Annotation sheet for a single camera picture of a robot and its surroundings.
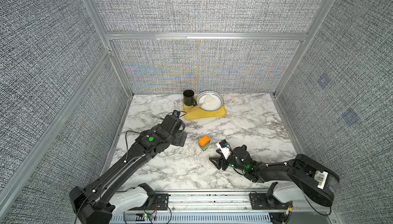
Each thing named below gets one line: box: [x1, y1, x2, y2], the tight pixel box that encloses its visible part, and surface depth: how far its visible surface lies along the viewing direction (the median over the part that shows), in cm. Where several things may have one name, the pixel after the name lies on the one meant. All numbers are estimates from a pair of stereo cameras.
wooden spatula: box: [185, 95, 216, 114], surface depth 115 cm
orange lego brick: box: [198, 135, 211, 148], surface depth 85 cm
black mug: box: [183, 89, 198, 107], surface depth 112 cm
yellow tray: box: [183, 102, 227, 121], surface depth 108 cm
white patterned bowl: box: [195, 90, 225, 112], surface depth 116 cm
